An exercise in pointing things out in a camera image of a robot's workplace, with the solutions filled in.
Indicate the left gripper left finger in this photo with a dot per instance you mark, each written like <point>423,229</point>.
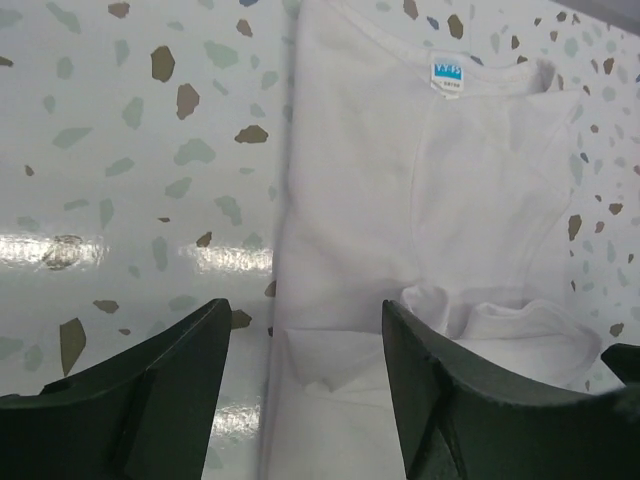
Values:
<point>146,413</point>

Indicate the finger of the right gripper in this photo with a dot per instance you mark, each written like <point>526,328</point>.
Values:
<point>624,361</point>

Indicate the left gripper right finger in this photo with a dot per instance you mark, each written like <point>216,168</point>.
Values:
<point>460,416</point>

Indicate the white t shirt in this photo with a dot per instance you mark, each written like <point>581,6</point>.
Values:
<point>419,176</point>

